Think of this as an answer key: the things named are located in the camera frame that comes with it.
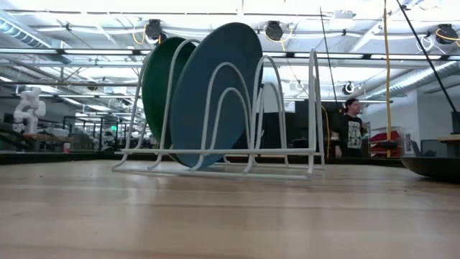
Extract yellow hanging cord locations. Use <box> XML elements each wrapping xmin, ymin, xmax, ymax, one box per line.
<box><xmin>382</xmin><ymin>0</ymin><xmax>393</xmax><ymax>159</ymax></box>

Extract white building pillar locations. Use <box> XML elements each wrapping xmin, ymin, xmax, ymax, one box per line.
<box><xmin>262</xmin><ymin>68</ymin><xmax>288</xmax><ymax>114</ymax></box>

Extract black equipment cabinet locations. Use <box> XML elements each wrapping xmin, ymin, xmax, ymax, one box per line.
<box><xmin>261</xmin><ymin>101</ymin><xmax>346</xmax><ymax>152</ymax></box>

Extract white wire dish rack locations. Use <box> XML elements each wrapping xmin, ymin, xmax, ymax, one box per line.
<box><xmin>112</xmin><ymin>37</ymin><xmax>326</xmax><ymax>181</ymax></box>

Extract large green plate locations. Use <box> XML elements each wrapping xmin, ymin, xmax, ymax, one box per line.
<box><xmin>141</xmin><ymin>36</ymin><xmax>198</xmax><ymax>150</ymax></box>

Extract red storage bins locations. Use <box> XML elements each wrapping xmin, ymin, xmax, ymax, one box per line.
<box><xmin>369</xmin><ymin>129</ymin><xmax>402</xmax><ymax>158</ymax></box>

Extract person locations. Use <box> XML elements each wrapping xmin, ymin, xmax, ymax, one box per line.
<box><xmin>331</xmin><ymin>97</ymin><xmax>368</xmax><ymax>159</ymax></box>

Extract large blue plate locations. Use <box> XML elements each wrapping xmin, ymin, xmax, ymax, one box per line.
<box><xmin>169</xmin><ymin>22</ymin><xmax>264</xmax><ymax>169</ymax></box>

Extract thin black hanging cable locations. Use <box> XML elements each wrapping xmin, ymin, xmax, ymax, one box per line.
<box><xmin>318</xmin><ymin>6</ymin><xmax>339</xmax><ymax>109</ymax></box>

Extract small black plate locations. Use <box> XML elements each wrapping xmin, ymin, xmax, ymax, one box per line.
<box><xmin>400</xmin><ymin>156</ymin><xmax>460</xmax><ymax>181</ymax></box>

